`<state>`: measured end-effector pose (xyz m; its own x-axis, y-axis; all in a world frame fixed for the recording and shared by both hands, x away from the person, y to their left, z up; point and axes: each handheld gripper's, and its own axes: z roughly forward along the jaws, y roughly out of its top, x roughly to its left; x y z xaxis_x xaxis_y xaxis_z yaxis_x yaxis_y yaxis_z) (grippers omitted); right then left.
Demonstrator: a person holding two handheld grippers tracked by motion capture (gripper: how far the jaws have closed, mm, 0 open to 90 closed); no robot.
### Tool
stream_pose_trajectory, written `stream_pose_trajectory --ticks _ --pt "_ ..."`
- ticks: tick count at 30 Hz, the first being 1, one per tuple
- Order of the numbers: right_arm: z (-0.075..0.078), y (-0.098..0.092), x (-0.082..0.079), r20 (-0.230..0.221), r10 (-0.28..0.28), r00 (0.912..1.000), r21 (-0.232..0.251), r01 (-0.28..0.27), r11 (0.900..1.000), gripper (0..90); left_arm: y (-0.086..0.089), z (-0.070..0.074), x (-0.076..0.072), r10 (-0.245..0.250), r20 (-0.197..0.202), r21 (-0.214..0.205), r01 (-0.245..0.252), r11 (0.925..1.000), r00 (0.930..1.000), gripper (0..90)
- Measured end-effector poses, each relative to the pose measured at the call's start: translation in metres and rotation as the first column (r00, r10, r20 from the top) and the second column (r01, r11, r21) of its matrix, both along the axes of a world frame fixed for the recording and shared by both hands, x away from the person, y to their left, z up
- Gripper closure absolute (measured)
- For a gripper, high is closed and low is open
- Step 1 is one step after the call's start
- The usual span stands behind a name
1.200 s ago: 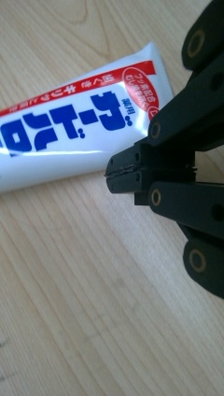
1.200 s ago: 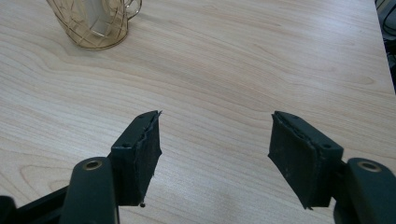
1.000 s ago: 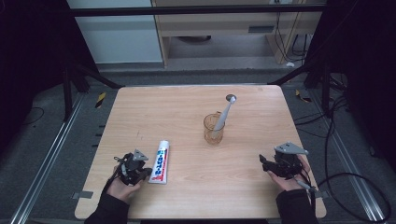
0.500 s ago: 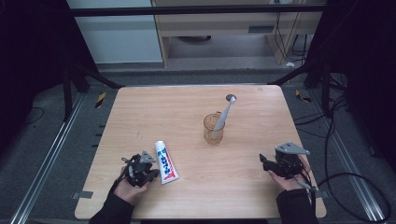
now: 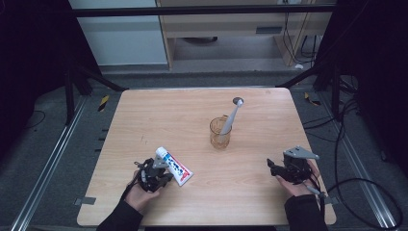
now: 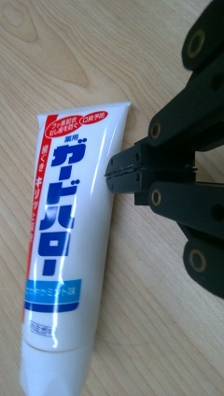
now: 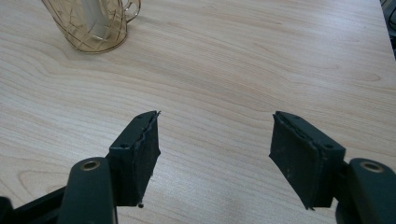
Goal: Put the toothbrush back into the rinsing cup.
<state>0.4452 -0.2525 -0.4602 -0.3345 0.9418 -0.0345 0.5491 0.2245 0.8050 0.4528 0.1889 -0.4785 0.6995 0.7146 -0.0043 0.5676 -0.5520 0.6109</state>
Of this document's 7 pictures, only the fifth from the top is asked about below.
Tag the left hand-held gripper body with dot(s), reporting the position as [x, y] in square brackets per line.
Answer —
[150, 176]

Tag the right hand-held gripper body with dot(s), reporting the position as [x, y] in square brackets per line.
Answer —
[301, 168]

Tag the white toothpaste tube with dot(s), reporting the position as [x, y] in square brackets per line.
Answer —
[178, 168]

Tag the clear amber plastic cup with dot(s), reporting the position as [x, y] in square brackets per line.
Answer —
[219, 141]

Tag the white electric toothbrush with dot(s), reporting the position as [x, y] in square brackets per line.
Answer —
[230, 120]

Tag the person's right hand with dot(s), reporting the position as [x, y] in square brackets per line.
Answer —
[300, 190]

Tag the person's left hand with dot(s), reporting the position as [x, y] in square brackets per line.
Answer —
[139, 197]

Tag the yellow black striped tape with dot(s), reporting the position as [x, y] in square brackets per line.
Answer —
[103, 103]
[311, 101]

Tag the black metal stand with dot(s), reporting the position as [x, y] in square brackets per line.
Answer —
[335, 93]
[69, 96]

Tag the small white floor object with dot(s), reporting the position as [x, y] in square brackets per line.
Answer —
[299, 66]

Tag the dark curtain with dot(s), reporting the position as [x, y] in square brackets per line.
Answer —
[32, 64]
[375, 64]

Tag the white cabinet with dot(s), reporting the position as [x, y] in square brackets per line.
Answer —
[125, 38]

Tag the light wooden desk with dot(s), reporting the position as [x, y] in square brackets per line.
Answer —
[224, 24]

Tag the aluminium floor rail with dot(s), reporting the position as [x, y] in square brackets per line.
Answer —
[51, 157]
[359, 157]

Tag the black horizontal frame bar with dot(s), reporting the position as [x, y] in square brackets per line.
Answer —
[192, 10]

